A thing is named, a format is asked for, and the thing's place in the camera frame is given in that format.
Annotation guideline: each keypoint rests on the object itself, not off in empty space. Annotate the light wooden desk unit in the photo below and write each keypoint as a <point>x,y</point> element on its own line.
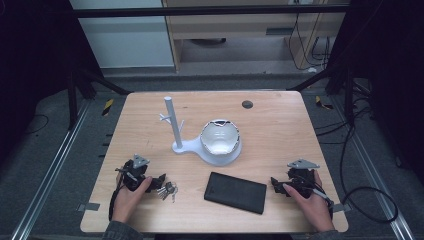
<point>233,26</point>

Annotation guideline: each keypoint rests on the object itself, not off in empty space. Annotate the grey tape strip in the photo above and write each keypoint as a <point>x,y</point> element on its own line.
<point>341,207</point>
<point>89,206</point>

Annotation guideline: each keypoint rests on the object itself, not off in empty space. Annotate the black flat case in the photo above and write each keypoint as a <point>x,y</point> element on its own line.
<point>235,193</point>

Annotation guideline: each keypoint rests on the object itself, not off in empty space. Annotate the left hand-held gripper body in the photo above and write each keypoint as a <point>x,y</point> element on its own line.
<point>133,175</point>

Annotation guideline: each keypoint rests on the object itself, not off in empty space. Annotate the black metal stand legs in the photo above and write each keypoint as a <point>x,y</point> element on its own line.
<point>348,96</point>
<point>72,100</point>

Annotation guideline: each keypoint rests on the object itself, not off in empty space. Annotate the aluminium floor rail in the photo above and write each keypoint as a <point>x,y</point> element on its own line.
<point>50,170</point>
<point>373,166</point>

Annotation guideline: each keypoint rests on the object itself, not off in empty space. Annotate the black curtain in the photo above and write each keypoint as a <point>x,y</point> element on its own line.
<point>390,83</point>
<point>33,66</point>

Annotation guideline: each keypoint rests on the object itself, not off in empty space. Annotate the white hook stand with tray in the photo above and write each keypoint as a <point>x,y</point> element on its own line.
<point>186,146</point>

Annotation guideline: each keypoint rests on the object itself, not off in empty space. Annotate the grey round table grommet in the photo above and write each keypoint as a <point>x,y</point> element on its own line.
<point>247,104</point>

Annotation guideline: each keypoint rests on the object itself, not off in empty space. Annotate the yellow black floor tape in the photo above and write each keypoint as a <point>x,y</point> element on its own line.
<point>322,103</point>
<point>107,106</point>

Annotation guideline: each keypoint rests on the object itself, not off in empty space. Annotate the person's left hand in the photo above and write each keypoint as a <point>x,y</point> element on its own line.
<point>128,203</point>

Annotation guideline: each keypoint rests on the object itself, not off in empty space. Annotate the black horizontal frame bar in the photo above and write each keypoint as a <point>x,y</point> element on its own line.
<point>200,11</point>

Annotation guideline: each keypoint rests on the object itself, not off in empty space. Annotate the white cabinet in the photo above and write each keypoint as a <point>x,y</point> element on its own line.
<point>126,40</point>

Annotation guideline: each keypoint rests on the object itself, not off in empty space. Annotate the person's right hand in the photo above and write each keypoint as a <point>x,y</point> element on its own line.
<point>311,206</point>

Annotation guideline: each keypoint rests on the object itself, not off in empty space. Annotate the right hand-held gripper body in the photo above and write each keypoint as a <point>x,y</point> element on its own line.
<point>301,180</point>

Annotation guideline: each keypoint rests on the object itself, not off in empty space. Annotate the white shell-shaped bowl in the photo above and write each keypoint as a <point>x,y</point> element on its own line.
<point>220,136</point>

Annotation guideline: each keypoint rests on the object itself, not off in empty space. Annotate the silver bunch of keys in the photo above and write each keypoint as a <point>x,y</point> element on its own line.
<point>167,191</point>

